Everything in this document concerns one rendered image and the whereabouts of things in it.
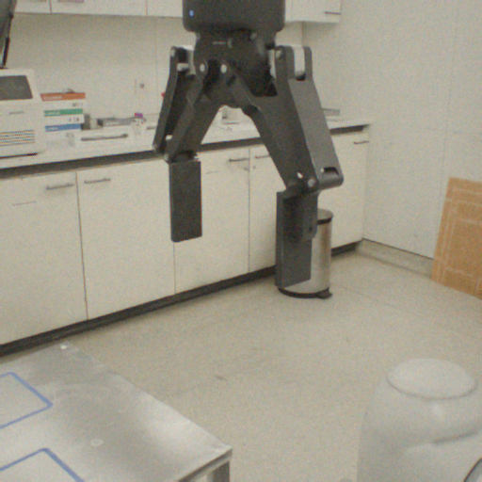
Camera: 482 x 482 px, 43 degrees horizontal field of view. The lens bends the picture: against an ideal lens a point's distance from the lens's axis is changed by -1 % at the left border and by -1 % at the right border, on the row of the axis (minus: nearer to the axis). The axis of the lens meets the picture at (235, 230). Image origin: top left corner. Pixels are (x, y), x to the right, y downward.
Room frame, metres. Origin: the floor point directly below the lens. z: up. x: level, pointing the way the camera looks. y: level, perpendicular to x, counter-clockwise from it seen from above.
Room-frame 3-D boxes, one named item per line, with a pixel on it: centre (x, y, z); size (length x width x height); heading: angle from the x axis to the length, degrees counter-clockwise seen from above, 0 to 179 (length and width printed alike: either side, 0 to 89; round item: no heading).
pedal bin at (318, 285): (3.29, -0.40, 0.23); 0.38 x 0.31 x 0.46; 39
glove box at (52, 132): (3.14, 0.93, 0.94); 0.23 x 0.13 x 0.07; 134
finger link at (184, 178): (0.52, 0.04, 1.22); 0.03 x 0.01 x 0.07; 129
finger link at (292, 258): (0.42, -0.04, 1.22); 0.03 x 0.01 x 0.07; 129
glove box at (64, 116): (3.15, 0.91, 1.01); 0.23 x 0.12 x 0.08; 128
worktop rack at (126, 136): (2.95, 0.65, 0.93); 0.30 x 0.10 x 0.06; 121
